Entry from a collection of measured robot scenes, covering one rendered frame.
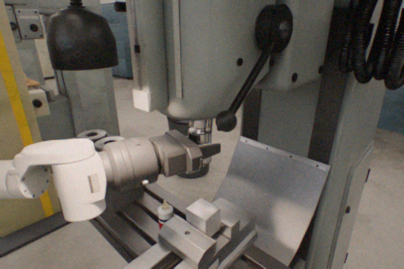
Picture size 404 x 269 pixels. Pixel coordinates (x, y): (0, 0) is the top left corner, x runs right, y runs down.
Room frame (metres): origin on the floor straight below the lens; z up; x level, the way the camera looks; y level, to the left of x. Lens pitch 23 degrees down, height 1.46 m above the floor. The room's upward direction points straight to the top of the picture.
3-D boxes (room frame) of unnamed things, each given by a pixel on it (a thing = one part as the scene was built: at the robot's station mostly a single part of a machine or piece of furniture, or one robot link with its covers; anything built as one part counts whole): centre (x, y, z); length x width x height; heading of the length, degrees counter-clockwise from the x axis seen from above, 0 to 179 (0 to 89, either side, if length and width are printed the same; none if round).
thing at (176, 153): (0.43, 0.08, 1.23); 0.13 x 0.12 x 0.10; 33
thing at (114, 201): (0.73, 0.32, 1.03); 0.22 x 0.12 x 0.20; 53
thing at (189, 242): (0.43, 0.04, 1.02); 0.12 x 0.06 x 0.04; 49
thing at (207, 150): (0.45, -0.01, 1.23); 0.06 x 0.02 x 0.03; 123
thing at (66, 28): (0.31, 0.14, 1.45); 0.07 x 0.07 x 0.06
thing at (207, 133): (0.48, 0.01, 1.26); 0.05 x 0.05 x 0.01
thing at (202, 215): (0.47, 0.00, 1.05); 0.06 x 0.05 x 0.06; 49
